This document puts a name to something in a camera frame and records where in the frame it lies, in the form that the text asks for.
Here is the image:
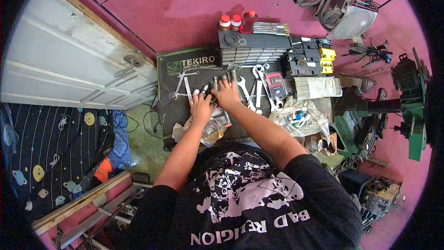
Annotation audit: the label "dark planet print bed sheet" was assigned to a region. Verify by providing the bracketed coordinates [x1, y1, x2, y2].
[0, 102, 116, 217]

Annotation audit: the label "stack of grey paper sheets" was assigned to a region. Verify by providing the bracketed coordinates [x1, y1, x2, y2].
[293, 76, 343, 100]

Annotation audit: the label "black blue tool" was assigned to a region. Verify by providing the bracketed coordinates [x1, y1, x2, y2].
[342, 40, 394, 69]

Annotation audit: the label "person's left hand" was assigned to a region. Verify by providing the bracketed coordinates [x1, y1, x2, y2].
[189, 93, 214, 124]

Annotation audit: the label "clear plastic bag of parts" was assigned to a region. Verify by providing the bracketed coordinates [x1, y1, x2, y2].
[269, 97, 331, 144]

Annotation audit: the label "brown cardboard box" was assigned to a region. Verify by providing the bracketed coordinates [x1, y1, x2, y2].
[305, 132, 339, 157]

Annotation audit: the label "black tool mat green edge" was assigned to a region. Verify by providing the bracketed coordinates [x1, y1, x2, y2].
[156, 46, 289, 150]

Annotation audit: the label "black wall cable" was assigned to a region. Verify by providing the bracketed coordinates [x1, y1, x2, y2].
[62, 0, 179, 55]

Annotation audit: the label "stack of silver metal strips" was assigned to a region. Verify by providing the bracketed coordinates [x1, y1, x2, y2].
[253, 22, 290, 37]

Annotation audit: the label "blue patterned cloth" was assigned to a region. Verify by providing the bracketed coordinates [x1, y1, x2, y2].
[112, 110, 133, 170]

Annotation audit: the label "clear face shield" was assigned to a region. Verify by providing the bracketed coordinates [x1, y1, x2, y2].
[325, 0, 379, 41]

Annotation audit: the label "person's right hand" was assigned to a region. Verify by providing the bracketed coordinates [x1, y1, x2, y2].
[210, 79, 242, 112]

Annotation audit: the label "wooden frame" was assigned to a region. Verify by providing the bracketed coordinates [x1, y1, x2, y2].
[31, 169, 154, 250]

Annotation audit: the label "silver combination wrench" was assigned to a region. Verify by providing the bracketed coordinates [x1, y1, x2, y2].
[171, 70, 188, 100]

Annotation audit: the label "dirty engine block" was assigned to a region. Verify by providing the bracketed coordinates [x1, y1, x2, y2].
[359, 176, 404, 233]

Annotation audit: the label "orange cloth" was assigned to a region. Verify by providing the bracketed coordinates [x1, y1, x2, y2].
[93, 158, 114, 184]

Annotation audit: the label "black yellow tool case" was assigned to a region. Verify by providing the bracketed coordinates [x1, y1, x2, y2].
[287, 37, 337, 78]

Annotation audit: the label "person's right fingers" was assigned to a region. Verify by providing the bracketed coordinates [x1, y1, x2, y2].
[222, 79, 241, 93]

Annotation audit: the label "green machine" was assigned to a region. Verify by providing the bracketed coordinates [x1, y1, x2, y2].
[332, 47, 432, 162]

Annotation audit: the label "person's body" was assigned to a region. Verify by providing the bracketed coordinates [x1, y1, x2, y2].
[117, 145, 363, 250]

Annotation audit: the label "black drawer organizer box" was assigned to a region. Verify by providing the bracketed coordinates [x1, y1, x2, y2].
[217, 29, 293, 67]

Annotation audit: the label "white panel door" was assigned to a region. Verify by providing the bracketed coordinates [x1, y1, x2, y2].
[0, 0, 159, 110]

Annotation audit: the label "red black blister packet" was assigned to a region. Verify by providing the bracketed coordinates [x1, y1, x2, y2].
[265, 72, 288, 100]

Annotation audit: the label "silver ring spanner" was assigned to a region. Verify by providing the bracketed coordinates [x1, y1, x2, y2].
[253, 64, 265, 115]

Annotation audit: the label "clear plastic container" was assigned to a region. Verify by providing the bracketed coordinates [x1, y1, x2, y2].
[200, 117, 227, 148]

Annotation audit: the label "short silver open-end wrench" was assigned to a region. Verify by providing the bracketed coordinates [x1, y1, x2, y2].
[237, 76, 256, 112]

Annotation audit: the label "red liquid bottle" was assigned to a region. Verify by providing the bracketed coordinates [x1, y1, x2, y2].
[240, 10, 258, 34]

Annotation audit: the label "flat silver metal bar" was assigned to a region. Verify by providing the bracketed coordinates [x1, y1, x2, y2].
[183, 76, 193, 104]

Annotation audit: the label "small clear red-rim case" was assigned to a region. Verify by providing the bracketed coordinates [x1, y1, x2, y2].
[210, 106, 232, 128]

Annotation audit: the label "long silver combination spanner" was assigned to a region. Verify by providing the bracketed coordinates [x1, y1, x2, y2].
[261, 63, 284, 112]

